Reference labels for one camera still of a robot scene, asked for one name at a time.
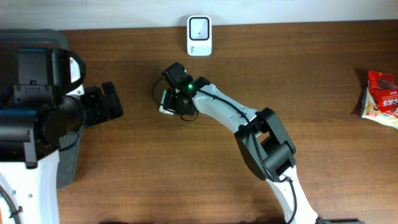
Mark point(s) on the white barcode scanner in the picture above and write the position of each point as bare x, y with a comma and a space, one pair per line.
199, 36

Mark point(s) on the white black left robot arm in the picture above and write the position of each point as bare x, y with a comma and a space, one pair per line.
43, 116

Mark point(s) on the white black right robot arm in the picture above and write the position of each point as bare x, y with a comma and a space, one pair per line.
267, 149

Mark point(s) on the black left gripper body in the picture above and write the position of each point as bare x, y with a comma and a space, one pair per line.
96, 109

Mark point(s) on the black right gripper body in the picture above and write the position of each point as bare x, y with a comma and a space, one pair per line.
176, 103

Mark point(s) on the teal tissue pack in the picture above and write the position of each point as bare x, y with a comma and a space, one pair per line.
163, 108

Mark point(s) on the red Hacks candy bag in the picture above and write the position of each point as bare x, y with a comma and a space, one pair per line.
383, 90

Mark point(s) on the grey plastic mesh basket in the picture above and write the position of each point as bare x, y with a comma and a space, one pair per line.
15, 38

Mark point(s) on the yellow snack bag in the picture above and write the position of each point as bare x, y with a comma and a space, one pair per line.
369, 110

